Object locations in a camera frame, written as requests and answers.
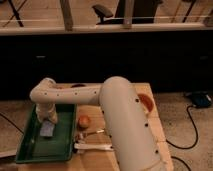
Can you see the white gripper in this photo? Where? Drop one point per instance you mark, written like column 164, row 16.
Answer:
column 46, row 112

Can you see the blue sponge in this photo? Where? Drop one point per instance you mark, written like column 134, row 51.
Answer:
column 47, row 129

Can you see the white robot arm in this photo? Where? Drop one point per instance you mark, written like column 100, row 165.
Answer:
column 133, row 142

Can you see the green plastic tray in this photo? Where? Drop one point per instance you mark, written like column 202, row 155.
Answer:
column 34, row 148

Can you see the dark red bowl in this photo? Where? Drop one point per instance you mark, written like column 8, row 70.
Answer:
column 78, row 85

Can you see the orange fruit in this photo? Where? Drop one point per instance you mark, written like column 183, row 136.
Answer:
column 84, row 121

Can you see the metal spoon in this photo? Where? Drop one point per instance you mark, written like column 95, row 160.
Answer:
column 83, row 135

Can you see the orange bowl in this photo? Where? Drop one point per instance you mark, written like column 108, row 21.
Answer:
column 147, row 103

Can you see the black office chair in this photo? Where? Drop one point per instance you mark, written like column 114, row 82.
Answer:
column 143, row 13

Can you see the dark blue floor device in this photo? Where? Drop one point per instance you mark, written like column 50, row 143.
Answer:
column 201, row 100

